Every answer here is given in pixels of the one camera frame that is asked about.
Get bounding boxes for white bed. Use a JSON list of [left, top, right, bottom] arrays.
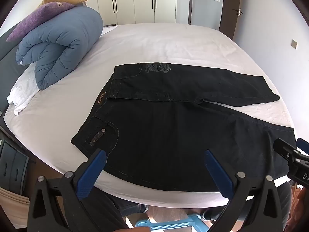
[[3, 23, 296, 208]]

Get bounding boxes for white pillow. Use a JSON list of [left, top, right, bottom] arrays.
[[7, 64, 40, 115]]

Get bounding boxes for dark blue sofa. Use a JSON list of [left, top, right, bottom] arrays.
[[0, 26, 25, 116]]

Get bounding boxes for brown paper bag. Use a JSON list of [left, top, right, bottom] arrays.
[[293, 184, 305, 213]]

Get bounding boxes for dark bedside cabinet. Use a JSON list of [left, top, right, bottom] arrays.
[[0, 138, 29, 199]]

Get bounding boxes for folded blue duvet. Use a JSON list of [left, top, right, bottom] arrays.
[[16, 5, 104, 90]]

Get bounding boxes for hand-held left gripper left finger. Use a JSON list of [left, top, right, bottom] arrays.
[[27, 148, 136, 232]]

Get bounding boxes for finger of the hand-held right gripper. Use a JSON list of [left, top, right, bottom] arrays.
[[297, 137, 309, 155], [273, 137, 301, 165]]

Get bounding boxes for light blue plastic hanger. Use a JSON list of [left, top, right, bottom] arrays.
[[134, 214, 205, 232]]

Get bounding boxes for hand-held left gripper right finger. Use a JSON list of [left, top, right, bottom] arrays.
[[205, 150, 283, 232]]

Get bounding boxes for person's left leg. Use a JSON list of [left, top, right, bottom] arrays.
[[83, 187, 148, 231]]

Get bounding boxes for purple pillow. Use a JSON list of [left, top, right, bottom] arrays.
[[5, 2, 75, 42]]

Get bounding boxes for brown door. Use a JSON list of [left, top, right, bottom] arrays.
[[218, 0, 242, 40]]

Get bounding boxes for black pants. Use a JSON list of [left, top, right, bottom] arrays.
[[71, 62, 296, 192]]

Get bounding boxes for white wardrobe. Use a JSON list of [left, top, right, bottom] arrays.
[[95, 0, 191, 26]]

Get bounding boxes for beige cloth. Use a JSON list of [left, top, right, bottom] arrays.
[[0, 187, 31, 208]]

